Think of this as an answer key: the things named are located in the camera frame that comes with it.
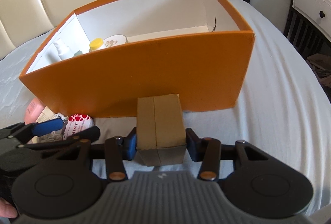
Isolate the round glass jar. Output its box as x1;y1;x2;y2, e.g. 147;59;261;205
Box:
103;34;128;48

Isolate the white bed sheet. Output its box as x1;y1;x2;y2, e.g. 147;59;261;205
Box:
1;0;330;216

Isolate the red white mint tin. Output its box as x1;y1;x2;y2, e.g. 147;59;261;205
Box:
63;114;94;140

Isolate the brown cardboard small box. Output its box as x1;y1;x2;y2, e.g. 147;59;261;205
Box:
136;94;186;166

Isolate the pink tube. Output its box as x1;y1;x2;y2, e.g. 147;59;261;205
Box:
24;98;45;124

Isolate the green spray bottle white cap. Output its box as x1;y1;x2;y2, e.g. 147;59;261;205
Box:
73;50;83;57

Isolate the beige string bundle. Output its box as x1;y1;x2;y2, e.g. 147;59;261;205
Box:
38;129;64;143

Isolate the orange cardboard box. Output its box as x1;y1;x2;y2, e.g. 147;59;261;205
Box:
19;0;255;118

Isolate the person's left hand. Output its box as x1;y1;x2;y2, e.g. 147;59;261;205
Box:
0;198;18;218

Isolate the white nightstand with drawer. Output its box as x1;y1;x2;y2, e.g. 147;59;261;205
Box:
283;0;330;58

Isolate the yellow cap bottle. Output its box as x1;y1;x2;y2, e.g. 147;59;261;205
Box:
89;38;106;52

